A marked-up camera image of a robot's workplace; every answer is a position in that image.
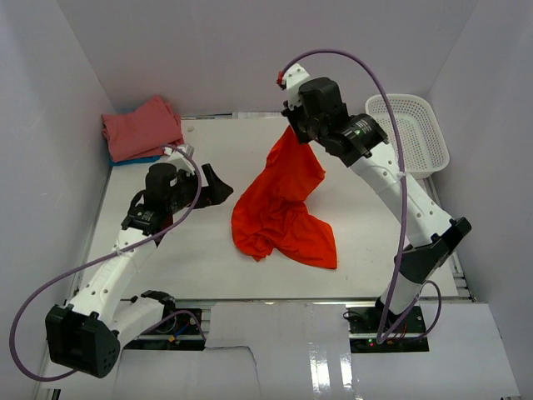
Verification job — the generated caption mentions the white plastic basket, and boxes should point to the white plastic basket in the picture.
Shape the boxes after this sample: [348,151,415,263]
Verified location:
[387,93,450,180]

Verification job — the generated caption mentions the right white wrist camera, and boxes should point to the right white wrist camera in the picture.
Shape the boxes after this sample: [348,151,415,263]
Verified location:
[276,63,311,111]

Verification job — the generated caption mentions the folded pink t shirt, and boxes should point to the folded pink t shirt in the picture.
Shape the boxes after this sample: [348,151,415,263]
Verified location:
[102,95,184,163]

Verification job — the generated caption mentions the folded blue t shirt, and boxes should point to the folded blue t shirt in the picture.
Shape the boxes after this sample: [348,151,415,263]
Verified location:
[110,155,161,167]

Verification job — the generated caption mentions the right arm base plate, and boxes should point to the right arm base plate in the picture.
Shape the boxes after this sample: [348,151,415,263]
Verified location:
[343,306,430,354]

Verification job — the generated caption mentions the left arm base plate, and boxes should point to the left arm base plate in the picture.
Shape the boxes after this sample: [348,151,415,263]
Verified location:
[125,308,208,351]

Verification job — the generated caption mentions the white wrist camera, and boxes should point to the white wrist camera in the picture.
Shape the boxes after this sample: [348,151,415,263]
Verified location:
[276,63,311,111]
[161,143,195,174]

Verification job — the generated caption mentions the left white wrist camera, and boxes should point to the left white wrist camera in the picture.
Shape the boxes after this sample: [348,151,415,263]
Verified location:
[161,143,195,174]

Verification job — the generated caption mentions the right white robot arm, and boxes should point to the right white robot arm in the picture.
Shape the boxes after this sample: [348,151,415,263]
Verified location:
[277,73,471,333]

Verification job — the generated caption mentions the papers at back edge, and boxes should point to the papers at back edge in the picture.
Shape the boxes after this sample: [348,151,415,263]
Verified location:
[182,112,282,120]

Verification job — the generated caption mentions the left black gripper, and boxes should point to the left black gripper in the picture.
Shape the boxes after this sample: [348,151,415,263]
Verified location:
[167,163,232,213]

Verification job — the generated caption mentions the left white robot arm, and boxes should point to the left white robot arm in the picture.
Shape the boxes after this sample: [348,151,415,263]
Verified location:
[45,162,233,378]

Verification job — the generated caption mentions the orange t shirt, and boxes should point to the orange t shirt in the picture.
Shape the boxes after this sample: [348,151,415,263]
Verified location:
[231,127,338,270]

